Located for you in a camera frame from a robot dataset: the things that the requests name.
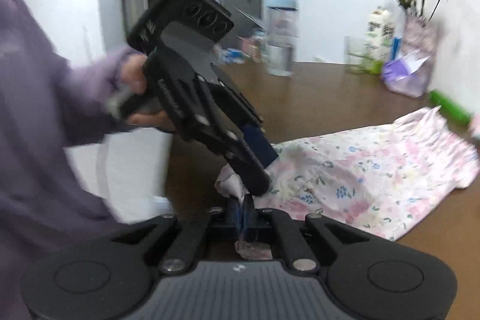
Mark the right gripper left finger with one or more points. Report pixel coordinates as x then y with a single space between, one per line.
114 276

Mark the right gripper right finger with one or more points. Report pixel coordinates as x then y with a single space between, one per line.
355 275

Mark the floral pink white garment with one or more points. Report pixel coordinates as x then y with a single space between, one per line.
382 179

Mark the purple sleeved forearm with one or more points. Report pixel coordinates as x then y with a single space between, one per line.
47 106

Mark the person's left hand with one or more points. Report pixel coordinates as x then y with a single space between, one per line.
132 75

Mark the large clear water jug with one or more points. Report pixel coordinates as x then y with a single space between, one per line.
281 41

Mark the white paper sheet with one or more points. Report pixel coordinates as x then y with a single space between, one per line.
128 170

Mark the clear drinking glass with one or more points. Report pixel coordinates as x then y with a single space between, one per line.
355 54

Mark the green tube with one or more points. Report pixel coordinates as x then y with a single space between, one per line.
452 109

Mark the purple tissue pack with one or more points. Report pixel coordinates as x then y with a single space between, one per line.
409 74

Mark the pink floral vase wrap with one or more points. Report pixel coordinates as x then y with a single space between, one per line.
420 37

